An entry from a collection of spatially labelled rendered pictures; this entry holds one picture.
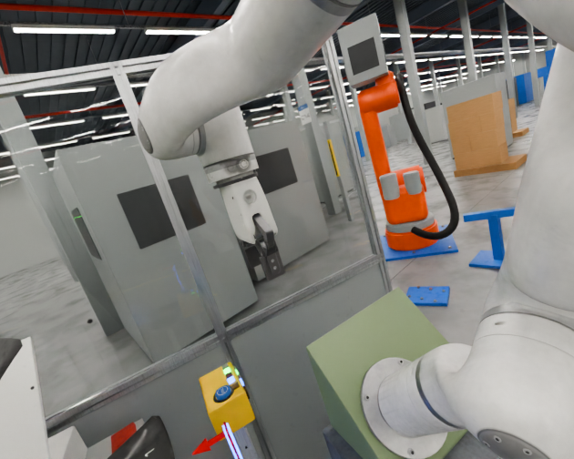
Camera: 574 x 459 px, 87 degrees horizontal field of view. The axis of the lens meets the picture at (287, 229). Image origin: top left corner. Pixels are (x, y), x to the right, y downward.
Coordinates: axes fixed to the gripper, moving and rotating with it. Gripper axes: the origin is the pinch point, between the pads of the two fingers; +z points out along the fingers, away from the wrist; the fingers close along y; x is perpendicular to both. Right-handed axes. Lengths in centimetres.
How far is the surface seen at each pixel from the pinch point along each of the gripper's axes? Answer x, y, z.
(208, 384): 18, 32, 36
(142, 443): 29.2, 5.7, 22.4
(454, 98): -858, 591, -33
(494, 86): -885, 494, -29
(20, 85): 35, 70, -60
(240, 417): 13.1, 21.5, 41.6
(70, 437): 62, 60, 46
